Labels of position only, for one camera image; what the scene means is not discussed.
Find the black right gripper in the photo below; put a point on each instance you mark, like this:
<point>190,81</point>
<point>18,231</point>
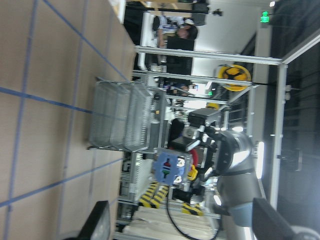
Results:
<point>197,140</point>

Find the red emergency stop button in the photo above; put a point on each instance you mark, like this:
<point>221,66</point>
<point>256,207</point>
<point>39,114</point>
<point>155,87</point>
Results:
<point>173,168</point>

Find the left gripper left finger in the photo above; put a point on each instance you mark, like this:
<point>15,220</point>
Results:
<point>97,225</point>

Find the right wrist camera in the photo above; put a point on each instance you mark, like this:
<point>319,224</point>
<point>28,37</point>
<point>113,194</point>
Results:
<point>204,117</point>

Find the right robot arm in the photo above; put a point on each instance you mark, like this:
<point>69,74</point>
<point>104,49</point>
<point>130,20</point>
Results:
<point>225,154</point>

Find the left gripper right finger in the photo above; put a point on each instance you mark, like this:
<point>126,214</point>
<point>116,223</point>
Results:
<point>268,224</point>

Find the silver wire mesh shelf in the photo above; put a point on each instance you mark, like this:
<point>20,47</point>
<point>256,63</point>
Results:
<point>122,114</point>

